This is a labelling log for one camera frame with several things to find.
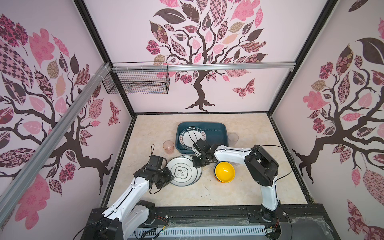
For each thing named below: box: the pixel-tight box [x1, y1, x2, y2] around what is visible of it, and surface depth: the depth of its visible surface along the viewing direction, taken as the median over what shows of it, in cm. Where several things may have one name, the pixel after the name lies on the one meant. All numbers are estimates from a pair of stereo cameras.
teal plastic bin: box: [175, 122, 229, 154], surface depth 108 cm
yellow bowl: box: [215, 161, 235, 183], surface depth 83 cm
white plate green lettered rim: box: [179, 127, 207, 150], surface depth 106 cm
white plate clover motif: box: [166, 156, 198, 187], surface depth 89 cm
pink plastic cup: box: [162, 140, 175, 155], surface depth 97 cm
